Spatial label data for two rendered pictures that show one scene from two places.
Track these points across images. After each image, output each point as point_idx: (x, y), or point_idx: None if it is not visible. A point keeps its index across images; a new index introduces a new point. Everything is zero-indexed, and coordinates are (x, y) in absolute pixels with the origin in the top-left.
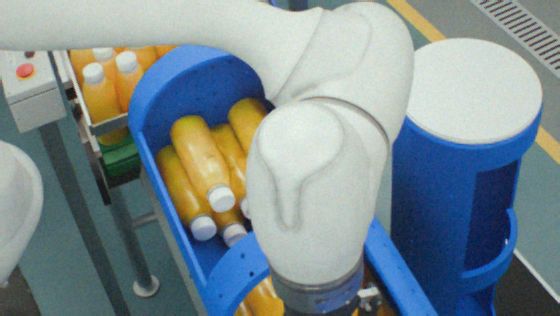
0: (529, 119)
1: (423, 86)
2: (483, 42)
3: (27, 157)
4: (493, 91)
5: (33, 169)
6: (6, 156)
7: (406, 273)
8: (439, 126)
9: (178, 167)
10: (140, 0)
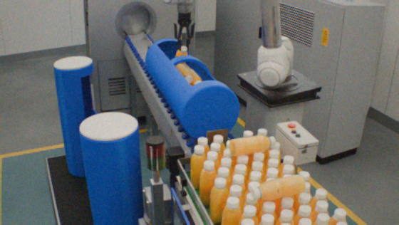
0: (95, 114)
1: (125, 126)
2: (90, 136)
3: (261, 67)
4: (100, 122)
5: (258, 67)
6: (260, 49)
7: (160, 64)
8: (127, 116)
9: None
10: None
